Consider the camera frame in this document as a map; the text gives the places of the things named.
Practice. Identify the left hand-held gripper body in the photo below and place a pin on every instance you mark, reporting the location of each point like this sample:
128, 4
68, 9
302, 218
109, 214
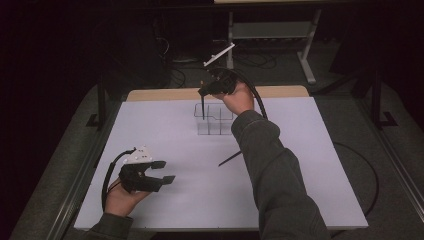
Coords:
133, 178

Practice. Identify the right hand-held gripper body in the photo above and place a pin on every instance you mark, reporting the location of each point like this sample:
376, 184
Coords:
225, 83

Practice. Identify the slim black makeup brush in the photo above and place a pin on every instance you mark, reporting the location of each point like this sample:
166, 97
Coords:
203, 106

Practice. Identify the clear acrylic organizer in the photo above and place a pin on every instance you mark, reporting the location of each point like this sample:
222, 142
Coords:
213, 128

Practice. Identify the round-head black makeup brush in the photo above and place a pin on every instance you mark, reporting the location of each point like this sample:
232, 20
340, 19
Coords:
230, 159

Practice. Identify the person's right hand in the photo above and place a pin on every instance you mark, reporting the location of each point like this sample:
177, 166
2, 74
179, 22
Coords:
241, 100

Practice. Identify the person's left hand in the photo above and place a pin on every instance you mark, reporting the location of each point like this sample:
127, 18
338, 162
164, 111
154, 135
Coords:
120, 201

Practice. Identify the wooden table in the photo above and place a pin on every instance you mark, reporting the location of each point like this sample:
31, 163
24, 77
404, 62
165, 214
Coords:
160, 94

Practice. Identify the black metal stand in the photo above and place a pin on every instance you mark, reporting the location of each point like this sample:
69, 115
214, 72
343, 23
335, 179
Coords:
101, 106
376, 100

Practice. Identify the aluminium rail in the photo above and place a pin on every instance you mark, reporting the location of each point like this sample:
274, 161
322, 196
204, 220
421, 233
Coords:
76, 193
400, 170

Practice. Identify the white metal desk frame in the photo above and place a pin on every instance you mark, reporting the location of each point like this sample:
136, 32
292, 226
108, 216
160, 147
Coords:
266, 30

